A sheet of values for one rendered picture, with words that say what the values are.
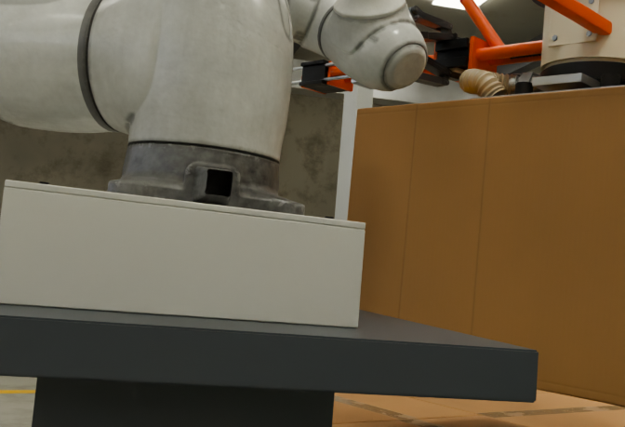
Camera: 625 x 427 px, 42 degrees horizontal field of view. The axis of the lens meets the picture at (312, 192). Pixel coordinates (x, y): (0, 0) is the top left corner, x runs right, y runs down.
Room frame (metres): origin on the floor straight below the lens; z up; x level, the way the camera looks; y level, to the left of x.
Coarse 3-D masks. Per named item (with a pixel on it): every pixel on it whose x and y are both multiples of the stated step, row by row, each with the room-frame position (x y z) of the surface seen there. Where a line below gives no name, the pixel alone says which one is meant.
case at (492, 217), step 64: (384, 128) 1.29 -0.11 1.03; (448, 128) 1.20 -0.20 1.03; (512, 128) 1.12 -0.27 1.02; (576, 128) 1.06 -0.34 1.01; (384, 192) 1.28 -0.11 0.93; (448, 192) 1.20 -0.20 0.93; (512, 192) 1.12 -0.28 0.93; (576, 192) 1.05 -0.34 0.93; (384, 256) 1.28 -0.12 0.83; (448, 256) 1.19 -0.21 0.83; (512, 256) 1.12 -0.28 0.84; (576, 256) 1.05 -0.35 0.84; (448, 320) 1.19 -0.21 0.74; (512, 320) 1.11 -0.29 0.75; (576, 320) 1.05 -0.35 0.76; (576, 384) 1.04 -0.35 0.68
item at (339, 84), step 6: (330, 60) 1.64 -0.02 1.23; (330, 66) 1.64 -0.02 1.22; (330, 84) 1.64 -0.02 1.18; (336, 84) 1.65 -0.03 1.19; (342, 84) 1.66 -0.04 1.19; (348, 84) 1.68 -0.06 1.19; (312, 90) 1.72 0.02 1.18; (318, 90) 1.71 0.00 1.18; (324, 90) 1.71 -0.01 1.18; (330, 90) 1.70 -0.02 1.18; (336, 90) 1.69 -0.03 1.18; (342, 90) 1.69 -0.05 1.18; (348, 90) 1.68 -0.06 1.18
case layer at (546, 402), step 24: (336, 408) 1.56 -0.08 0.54; (360, 408) 1.58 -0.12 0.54; (384, 408) 1.60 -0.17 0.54; (408, 408) 1.63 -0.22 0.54; (432, 408) 1.65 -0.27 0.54; (456, 408) 1.68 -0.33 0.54; (480, 408) 1.70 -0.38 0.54; (504, 408) 1.73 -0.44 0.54; (528, 408) 1.76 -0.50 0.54; (552, 408) 1.79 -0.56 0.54; (576, 408) 1.82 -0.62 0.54; (600, 408) 1.85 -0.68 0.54; (624, 408) 1.88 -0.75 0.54
